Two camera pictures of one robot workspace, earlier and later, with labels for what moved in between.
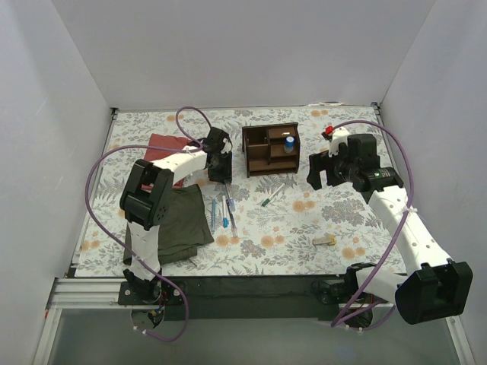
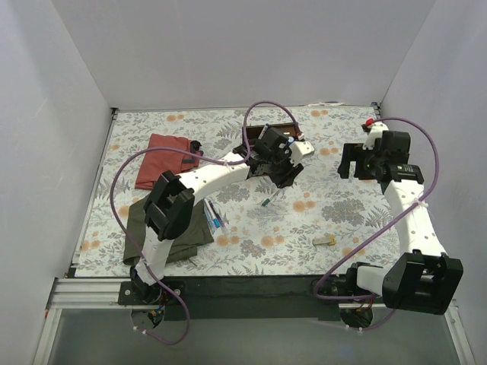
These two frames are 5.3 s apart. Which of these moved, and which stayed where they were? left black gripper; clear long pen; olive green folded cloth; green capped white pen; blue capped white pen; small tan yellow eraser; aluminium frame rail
Moved: left black gripper; blue capped white pen; clear long pen
Stayed: aluminium frame rail; green capped white pen; olive green folded cloth; small tan yellow eraser
